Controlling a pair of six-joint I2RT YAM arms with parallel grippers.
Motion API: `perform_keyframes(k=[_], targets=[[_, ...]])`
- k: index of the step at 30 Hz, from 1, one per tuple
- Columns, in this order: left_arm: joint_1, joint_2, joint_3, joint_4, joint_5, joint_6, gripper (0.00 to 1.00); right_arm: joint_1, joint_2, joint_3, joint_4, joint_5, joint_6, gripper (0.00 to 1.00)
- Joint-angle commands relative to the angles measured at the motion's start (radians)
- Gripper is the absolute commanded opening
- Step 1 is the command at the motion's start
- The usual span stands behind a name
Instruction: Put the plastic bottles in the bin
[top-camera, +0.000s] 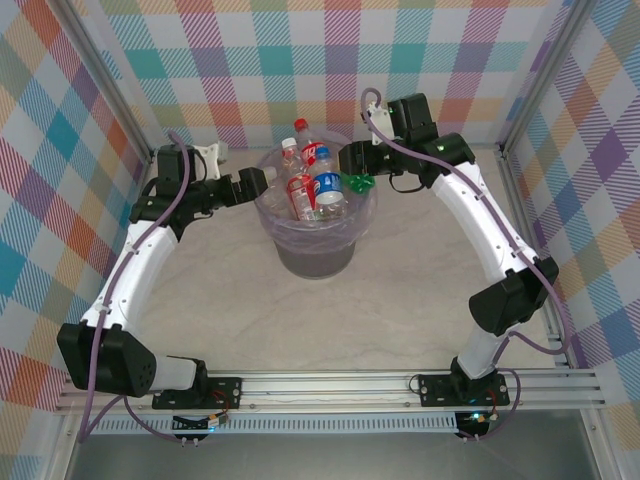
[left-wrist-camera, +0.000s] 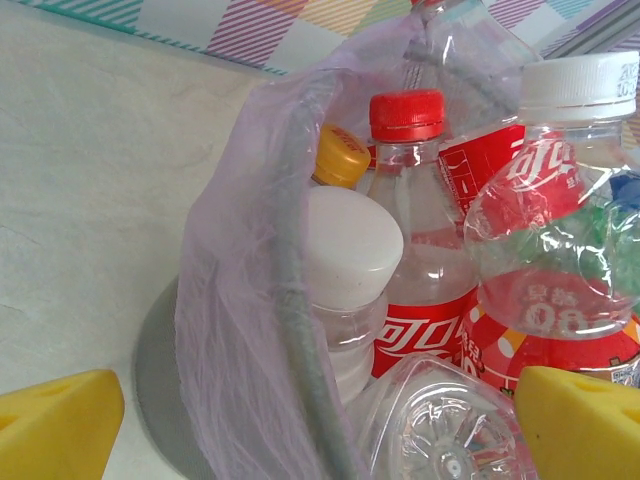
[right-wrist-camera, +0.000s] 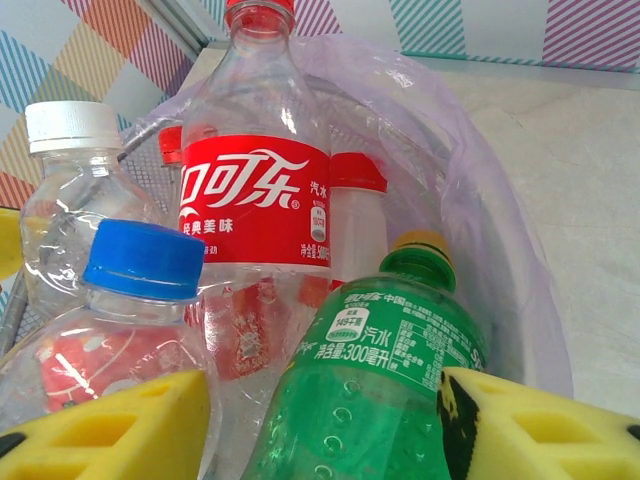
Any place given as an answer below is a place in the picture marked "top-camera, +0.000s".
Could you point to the green Sprite plastic bottle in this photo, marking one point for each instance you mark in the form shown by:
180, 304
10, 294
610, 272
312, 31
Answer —
361, 183

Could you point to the clear cola bottle red label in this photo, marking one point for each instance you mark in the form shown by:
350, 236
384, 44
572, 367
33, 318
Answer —
310, 150

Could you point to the grey round waste bin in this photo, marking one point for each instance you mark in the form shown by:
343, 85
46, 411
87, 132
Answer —
315, 260

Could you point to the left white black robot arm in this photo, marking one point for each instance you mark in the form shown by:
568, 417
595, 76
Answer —
135, 270

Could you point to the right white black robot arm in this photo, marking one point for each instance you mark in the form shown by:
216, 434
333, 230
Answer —
480, 215

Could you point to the left black connector board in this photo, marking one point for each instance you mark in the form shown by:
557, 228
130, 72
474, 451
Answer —
192, 425

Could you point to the black connector board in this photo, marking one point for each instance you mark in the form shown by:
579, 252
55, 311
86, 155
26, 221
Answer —
472, 420
192, 425

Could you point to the right black connector board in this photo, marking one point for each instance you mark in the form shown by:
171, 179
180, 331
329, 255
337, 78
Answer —
472, 420

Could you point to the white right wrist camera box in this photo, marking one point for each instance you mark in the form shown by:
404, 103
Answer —
377, 114

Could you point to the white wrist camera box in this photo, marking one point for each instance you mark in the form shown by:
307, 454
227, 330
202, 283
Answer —
377, 114
210, 160

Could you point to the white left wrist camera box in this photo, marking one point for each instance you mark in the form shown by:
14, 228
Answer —
210, 160

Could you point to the aluminium frame post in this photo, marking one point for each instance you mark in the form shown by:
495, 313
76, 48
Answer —
545, 80
107, 85

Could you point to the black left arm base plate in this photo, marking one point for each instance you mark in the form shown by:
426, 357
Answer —
225, 392

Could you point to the aluminium mounting rail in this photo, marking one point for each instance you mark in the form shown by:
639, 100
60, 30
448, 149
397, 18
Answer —
325, 390

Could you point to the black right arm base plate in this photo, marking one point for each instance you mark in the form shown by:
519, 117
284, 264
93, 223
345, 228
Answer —
435, 390

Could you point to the aluminium frame leg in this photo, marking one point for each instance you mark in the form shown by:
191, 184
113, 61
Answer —
62, 450
597, 445

